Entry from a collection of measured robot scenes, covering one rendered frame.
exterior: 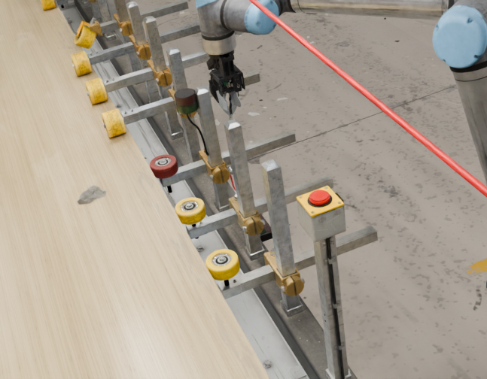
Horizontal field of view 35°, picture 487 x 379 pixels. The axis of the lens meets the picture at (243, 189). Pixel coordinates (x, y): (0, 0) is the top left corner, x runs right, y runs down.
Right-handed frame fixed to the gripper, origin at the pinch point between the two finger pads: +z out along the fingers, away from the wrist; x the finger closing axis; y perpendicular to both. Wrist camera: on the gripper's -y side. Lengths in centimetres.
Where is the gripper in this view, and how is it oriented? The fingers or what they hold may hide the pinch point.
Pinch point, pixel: (229, 109)
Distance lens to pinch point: 225.4
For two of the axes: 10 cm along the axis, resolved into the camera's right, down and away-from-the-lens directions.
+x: 9.2, -3.2, 2.3
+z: 1.4, 8.1, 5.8
